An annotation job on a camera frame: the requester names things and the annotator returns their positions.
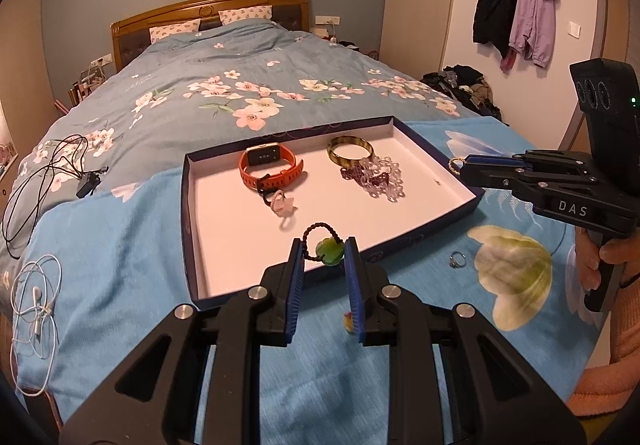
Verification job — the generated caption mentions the bedside clutter of cosmetics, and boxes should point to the bedside clutter of cosmetics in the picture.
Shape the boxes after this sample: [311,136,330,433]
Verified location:
[65,67,108,108]

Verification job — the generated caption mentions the black cable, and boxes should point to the black cable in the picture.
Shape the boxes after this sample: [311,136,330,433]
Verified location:
[0,135,108,258]

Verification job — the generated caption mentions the purple jacket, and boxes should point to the purple jacket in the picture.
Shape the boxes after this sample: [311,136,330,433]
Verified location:
[500,0,558,74]

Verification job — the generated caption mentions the tortoiseshell bangle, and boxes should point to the tortoiseshell bangle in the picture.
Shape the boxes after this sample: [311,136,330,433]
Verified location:
[327,136,375,167]

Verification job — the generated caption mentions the clear bead bracelet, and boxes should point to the clear bead bracelet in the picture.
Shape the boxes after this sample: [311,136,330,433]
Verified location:
[357,156,405,202]

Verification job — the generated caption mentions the pile of dark clothes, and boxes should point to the pile of dark clothes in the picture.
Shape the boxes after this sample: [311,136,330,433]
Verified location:
[420,66,503,120]

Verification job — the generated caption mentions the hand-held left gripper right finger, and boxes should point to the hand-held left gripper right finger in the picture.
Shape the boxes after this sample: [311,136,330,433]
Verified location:
[344,236,587,445]

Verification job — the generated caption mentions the black jacket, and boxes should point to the black jacket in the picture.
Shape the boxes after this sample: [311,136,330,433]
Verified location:
[472,0,521,60]

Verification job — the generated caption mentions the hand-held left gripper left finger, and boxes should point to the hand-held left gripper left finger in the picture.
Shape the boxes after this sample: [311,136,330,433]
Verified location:
[59,238,307,445]

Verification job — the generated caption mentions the dark blue shallow box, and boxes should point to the dark blue shallow box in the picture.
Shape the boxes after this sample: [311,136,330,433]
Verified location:
[181,116,486,313]

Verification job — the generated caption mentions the blue floral duvet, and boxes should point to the blue floral duvet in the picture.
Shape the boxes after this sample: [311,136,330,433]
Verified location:
[30,20,481,206]

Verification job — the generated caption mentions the white earphones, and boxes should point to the white earphones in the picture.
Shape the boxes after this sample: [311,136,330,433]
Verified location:
[10,255,63,398]

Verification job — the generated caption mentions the green jade pendant bead cord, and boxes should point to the green jade pendant bead cord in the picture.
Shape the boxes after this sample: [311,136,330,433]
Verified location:
[302,222,347,270]

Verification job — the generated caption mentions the person's right hand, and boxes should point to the person's right hand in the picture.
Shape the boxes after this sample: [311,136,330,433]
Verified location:
[574,227,640,293]

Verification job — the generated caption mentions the pink flower ring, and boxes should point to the pink flower ring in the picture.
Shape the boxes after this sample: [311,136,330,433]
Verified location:
[262,188,300,231]

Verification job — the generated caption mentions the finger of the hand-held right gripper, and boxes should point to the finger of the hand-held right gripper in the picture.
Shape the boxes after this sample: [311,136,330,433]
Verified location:
[459,164,551,206]
[464,150,596,176]

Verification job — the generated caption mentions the blue fern print blanket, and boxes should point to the blue fern print blanket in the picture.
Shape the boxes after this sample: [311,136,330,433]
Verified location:
[0,117,616,445]

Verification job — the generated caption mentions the purple bead bracelet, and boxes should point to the purple bead bracelet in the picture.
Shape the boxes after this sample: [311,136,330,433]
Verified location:
[341,160,391,190]

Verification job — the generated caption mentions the orange smart watch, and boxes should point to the orange smart watch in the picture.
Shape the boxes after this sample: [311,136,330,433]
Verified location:
[239,143,305,206]

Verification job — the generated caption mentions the person's right forearm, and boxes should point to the person's right forearm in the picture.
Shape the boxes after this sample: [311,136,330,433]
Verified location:
[570,275,640,421]

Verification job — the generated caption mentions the wooden bed headboard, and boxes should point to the wooden bed headboard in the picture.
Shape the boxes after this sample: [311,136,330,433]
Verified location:
[110,0,311,73]

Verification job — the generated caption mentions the white patterned pillow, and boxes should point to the white patterned pillow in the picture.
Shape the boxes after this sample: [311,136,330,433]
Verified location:
[218,5,273,26]
[149,19,202,44]

